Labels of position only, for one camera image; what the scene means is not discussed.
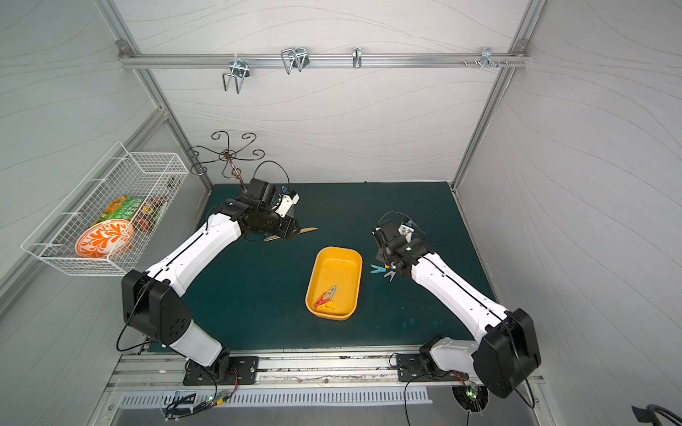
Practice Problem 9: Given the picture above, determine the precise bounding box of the green snack packet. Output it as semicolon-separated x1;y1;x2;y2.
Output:
93;195;167;234

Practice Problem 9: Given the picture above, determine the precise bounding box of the dark metal cup stand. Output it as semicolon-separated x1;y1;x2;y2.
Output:
186;130;266;193

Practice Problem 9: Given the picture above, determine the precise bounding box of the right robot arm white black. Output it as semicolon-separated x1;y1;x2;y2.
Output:
371;218;542;398

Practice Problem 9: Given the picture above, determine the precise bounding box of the metal double hook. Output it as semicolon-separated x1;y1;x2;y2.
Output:
222;56;250;94
281;47;310;75

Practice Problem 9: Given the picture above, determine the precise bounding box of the round floor cable port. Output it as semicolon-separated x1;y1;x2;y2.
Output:
452;384;489;414

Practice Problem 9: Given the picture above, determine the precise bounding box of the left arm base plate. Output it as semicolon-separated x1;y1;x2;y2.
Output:
182;356;260;386

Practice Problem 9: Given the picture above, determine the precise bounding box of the metal crossbar rail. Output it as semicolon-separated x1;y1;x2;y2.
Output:
117;40;530;71

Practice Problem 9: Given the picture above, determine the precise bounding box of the yellow plastic storage box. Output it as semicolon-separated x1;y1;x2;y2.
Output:
305;247;362;321

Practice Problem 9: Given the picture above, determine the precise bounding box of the metal hook right end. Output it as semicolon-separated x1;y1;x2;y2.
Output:
462;48;509;69

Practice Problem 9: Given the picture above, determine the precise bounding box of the right base black cable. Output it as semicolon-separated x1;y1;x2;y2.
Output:
387;352;427;426

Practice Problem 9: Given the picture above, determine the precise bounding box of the left base cable bundle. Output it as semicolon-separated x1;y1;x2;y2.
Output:
161;366;241;422

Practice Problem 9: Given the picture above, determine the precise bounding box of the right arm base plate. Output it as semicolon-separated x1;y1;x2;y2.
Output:
388;353;470;383

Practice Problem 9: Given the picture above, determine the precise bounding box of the white slotted cable duct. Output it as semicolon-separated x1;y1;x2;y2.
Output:
118;385;433;409

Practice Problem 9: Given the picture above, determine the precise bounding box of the orange patterned bowl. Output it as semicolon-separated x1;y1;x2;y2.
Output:
75;219;133;258

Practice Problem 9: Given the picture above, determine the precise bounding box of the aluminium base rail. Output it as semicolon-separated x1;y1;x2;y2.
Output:
105;345;545;392

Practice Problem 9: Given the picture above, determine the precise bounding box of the red clothespin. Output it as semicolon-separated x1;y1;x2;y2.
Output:
314;292;333;309

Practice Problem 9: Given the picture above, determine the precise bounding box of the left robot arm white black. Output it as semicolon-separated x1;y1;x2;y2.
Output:
122;179;301;368

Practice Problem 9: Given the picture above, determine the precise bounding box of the small metal hook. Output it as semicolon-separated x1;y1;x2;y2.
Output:
352;47;362;69

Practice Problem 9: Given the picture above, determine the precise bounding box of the white wire basket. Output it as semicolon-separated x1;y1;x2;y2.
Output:
21;142;188;276

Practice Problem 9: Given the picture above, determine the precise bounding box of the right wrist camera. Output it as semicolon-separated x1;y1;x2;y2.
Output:
398;220;415;240

